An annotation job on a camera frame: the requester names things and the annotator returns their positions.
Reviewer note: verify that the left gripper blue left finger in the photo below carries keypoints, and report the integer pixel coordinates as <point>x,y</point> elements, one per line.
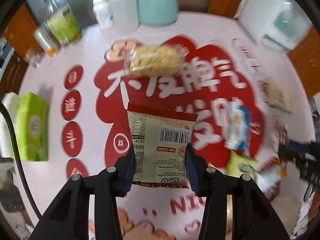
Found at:
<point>129,171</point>

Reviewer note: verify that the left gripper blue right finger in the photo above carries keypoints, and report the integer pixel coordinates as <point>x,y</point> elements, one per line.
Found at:
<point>196,167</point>

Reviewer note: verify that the orange white snack pack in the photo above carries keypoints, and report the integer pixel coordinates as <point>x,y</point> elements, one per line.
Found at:
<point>268,178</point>

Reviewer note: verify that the beige red Lipo biscuit pack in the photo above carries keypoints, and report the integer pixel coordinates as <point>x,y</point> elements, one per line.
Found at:
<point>160,138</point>

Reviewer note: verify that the blue white snack pack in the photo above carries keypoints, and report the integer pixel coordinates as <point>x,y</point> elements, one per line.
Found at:
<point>238,130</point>

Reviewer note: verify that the yellow green snack pack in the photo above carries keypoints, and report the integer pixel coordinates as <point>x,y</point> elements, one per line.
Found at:
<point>238,165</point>

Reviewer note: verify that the beige long snack pack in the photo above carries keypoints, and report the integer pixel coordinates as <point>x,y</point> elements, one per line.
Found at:
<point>276,97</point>

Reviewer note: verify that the pink printed table mat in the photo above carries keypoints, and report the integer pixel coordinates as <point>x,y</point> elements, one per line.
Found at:
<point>88,94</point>

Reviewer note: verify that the clear wrapped yellow cookie pack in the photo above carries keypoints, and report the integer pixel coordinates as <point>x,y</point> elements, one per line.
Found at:
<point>154,61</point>

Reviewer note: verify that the green tissue box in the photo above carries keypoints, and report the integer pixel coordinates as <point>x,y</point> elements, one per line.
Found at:
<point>29,117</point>

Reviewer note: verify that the small glass jar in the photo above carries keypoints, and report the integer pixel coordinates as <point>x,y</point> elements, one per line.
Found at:
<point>32,57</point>

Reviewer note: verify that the silver orange drink can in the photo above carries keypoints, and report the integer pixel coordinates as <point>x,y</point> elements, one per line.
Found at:
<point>47,40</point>

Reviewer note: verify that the small white pill bottle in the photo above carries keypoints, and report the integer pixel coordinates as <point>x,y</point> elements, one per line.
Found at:
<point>103,14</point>

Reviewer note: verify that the white cosmetics storage box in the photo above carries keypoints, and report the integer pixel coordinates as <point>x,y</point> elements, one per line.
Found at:
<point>277,25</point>

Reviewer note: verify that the green label glass bottle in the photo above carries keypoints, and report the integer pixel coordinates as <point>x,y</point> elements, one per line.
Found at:
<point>62,22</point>

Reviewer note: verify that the white squeeze wash bottle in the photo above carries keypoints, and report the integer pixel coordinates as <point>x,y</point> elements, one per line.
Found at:
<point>125,15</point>

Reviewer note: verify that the teal canister with brown lid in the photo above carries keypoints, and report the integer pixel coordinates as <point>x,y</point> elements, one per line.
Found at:
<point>157,12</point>

